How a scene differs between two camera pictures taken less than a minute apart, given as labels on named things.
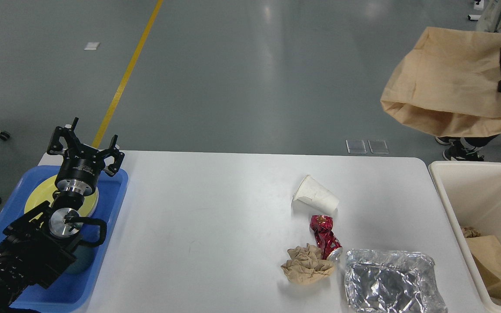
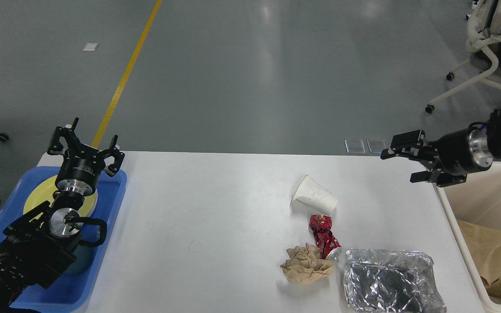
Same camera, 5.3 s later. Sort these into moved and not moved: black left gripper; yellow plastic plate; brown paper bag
Moved: brown paper bag
Not moved: yellow plastic plate; black left gripper
